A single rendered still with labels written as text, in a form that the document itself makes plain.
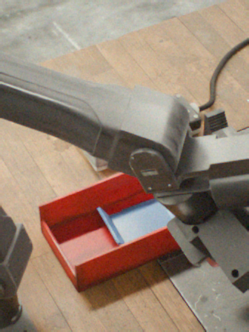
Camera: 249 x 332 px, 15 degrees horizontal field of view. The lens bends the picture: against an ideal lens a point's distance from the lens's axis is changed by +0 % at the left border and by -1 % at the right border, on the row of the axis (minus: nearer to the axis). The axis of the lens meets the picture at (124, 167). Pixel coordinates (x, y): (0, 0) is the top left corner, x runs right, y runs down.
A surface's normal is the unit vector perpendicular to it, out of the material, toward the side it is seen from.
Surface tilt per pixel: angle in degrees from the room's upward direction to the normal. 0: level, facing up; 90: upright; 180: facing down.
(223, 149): 24
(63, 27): 0
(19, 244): 76
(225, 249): 31
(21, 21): 0
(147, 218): 0
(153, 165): 90
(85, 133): 84
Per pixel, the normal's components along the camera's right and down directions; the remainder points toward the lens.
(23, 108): -0.22, 0.68
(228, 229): -0.46, -0.40
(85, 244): -0.01, -0.69
